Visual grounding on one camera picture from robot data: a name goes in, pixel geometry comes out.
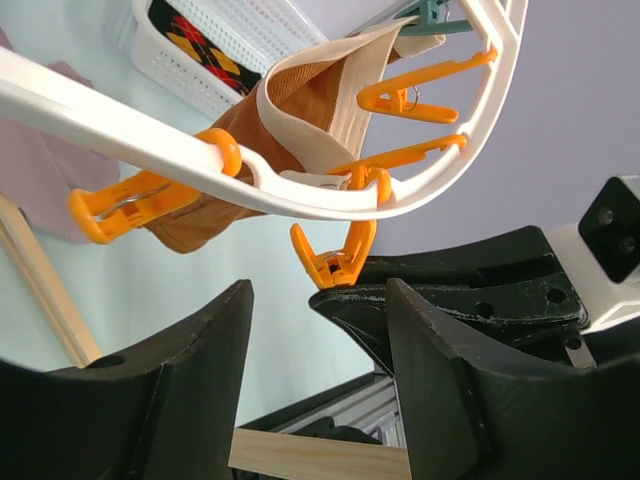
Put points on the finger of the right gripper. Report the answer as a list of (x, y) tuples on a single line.
[(517, 314), (516, 256)]

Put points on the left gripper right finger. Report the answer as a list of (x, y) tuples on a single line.
[(474, 408)]

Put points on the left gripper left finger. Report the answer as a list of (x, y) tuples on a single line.
[(163, 408)]

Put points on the white round clip hanger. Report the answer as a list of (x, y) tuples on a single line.
[(427, 127)]

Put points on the argyle sock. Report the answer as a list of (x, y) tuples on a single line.
[(185, 36)]

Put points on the orange brown garment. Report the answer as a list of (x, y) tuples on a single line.
[(303, 117)]

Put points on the mauve cloth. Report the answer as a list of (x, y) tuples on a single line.
[(39, 171)]

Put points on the white plastic basket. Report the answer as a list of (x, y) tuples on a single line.
[(256, 34)]

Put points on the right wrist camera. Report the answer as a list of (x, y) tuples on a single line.
[(600, 254)]

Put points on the wooden drying rack frame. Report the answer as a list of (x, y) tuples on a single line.
[(277, 455)]

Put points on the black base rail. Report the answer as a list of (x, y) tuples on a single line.
[(365, 407)]

